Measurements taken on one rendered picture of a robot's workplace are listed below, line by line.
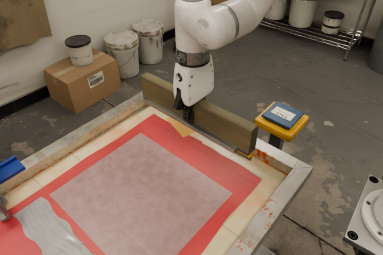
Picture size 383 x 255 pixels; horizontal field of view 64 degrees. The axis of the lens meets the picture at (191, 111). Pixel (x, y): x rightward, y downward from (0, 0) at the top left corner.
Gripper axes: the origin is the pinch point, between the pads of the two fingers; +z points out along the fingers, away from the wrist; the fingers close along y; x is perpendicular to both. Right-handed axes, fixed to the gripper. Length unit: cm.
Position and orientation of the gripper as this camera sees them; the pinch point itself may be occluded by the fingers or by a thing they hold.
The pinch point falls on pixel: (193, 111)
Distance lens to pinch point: 77.6
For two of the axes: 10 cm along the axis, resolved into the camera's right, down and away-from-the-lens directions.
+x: -7.5, -4.0, 5.2
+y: 6.6, -4.7, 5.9
